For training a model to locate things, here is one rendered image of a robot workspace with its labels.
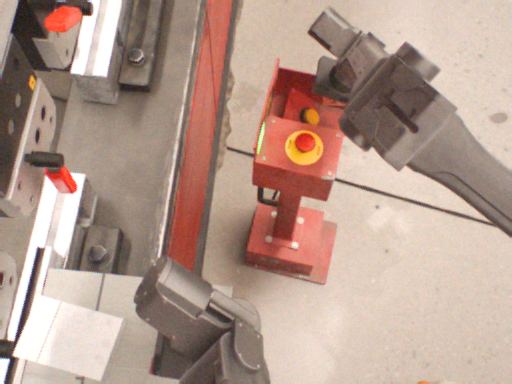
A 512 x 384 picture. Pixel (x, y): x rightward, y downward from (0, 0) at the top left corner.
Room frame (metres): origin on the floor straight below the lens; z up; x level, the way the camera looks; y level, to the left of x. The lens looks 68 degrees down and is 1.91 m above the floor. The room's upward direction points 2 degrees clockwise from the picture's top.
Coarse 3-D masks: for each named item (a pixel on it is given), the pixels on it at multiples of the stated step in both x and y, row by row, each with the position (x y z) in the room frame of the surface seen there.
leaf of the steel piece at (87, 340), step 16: (64, 304) 0.18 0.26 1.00; (64, 320) 0.15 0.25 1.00; (80, 320) 0.16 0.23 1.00; (96, 320) 0.16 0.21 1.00; (112, 320) 0.16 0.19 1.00; (48, 336) 0.13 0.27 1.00; (64, 336) 0.13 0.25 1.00; (80, 336) 0.13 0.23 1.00; (96, 336) 0.13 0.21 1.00; (112, 336) 0.13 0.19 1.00; (48, 352) 0.11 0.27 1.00; (64, 352) 0.11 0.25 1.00; (80, 352) 0.11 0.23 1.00; (96, 352) 0.11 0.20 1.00; (112, 352) 0.11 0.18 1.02; (64, 368) 0.09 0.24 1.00; (80, 368) 0.09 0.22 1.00; (96, 368) 0.09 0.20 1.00
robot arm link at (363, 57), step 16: (352, 48) 0.55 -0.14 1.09; (368, 48) 0.50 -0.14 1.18; (400, 48) 0.40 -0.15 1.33; (336, 64) 0.55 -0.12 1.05; (352, 64) 0.47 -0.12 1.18; (368, 64) 0.41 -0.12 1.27; (416, 64) 0.35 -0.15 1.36; (432, 64) 0.35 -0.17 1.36; (352, 80) 0.41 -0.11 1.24; (368, 80) 0.37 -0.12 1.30; (352, 96) 0.36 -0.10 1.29; (352, 128) 0.31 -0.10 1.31; (368, 144) 0.29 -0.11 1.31
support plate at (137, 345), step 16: (48, 272) 0.22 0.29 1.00; (64, 272) 0.22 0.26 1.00; (80, 272) 0.22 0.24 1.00; (48, 288) 0.20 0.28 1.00; (64, 288) 0.20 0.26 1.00; (80, 288) 0.20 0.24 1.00; (96, 288) 0.20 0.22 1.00; (112, 288) 0.20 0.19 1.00; (128, 288) 0.20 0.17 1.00; (224, 288) 0.21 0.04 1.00; (80, 304) 0.18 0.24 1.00; (112, 304) 0.18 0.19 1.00; (128, 304) 0.18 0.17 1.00; (128, 320) 0.16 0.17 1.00; (128, 336) 0.14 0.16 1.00; (144, 336) 0.14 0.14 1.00; (128, 352) 0.11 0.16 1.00; (144, 352) 0.12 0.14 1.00; (32, 368) 0.09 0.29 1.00; (48, 368) 0.09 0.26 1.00; (112, 368) 0.09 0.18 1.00; (128, 368) 0.09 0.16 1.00; (144, 368) 0.09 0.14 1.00
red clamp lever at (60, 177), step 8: (40, 152) 0.29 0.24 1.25; (48, 152) 0.30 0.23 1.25; (32, 160) 0.29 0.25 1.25; (40, 160) 0.28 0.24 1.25; (48, 160) 0.29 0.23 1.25; (56, 160) 0.29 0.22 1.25; (48, 168) 0.28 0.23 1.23; (56, 168) 0.28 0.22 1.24; (64, 168) 0.29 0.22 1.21; (48, 176) 0.28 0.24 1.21; (56, 176) 0.28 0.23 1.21; (64, 176) 0.28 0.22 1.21; (72, 176) 0.29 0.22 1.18; (56, 184) 0.28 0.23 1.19; (64, 184) 0.28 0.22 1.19; (72, 184) 0.29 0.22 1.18; (64, 192) 0.28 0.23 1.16; (72, 192) 0.28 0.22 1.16
